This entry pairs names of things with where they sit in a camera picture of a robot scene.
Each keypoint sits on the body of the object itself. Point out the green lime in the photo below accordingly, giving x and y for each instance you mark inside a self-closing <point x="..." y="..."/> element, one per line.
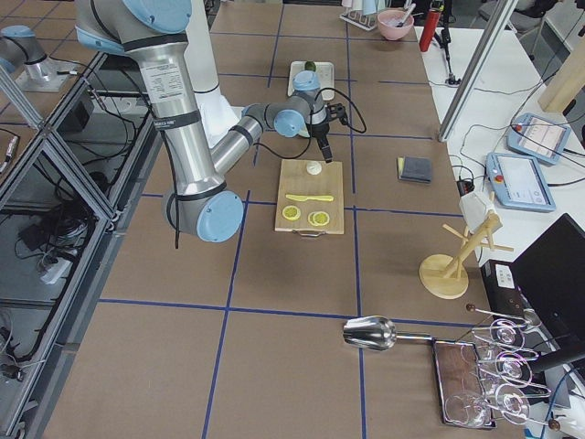
<point x="311" y="66"/>

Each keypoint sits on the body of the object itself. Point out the pale green bowl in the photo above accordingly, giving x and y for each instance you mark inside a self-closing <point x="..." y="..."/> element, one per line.
<point x="303" y="132"/>

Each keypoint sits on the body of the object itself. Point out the blue teach pendant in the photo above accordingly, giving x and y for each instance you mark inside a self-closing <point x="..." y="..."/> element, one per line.
<point x="533" y="135"/>
<point x="518" y="182"/>

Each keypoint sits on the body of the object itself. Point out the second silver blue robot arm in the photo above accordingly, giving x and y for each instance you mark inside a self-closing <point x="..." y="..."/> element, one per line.
<point x="21" y="49"/>

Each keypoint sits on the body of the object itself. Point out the white wire cup rack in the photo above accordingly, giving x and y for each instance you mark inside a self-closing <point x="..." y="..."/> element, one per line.
<point x="358" y="19"/>

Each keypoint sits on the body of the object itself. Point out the yellow plastic knife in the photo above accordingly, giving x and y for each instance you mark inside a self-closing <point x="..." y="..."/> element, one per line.
<point x="304" y="198"/>

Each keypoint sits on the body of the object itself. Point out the lemon slice lower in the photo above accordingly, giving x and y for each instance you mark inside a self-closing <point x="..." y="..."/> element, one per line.
<point x="291" y="213"/>

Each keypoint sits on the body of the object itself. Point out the lemon slice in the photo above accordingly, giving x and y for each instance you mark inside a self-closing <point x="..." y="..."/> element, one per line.
<point x="318" y="218"/>
<point x="291" y="213"/>

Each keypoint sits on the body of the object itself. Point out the metal scoop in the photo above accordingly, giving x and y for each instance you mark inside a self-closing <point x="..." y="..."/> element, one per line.
<point x="378" y="333"/>

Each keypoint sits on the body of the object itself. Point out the pink bowl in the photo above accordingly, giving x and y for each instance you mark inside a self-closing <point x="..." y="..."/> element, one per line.
<point x="392" y="26"/>

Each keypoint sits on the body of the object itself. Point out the red bottle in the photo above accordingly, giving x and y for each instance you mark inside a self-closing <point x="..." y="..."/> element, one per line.
<point x="428" y="32"/>

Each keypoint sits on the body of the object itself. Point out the black monitor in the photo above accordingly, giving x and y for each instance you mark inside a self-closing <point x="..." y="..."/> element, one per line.
<point x="550" y="275"/>

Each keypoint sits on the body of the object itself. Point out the aluminium camera post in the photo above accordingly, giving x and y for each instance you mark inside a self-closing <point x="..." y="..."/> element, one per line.
<point x="495" y="26"/>

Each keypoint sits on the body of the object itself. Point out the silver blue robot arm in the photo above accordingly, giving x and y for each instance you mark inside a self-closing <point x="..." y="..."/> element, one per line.
<point x="170" y="43"/>

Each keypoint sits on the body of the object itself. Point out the cream bear tray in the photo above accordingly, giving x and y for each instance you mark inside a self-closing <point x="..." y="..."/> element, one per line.
<point x="325" y="72"/>

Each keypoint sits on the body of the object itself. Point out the black framed glass tray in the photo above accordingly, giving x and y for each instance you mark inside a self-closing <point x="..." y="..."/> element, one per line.
<point x="457" y="372"/>

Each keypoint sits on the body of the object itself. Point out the wooden mug tree stand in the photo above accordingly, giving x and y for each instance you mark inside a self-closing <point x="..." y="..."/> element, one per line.
<point x="443" y="275"/>

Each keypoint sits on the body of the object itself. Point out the white steamed bun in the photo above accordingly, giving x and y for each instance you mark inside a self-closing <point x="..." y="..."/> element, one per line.
<point x="313" y="168"/>

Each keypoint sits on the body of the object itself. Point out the wine glass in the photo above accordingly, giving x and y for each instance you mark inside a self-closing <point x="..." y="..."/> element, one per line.
<point x="467" y="410"/>

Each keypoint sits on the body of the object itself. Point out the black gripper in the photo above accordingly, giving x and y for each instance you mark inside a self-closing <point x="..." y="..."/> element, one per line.
<point x="321" y="129"/>

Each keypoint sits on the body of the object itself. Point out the grey folded cloth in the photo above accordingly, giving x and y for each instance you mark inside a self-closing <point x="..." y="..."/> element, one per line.
<point x="414" y="169"/>

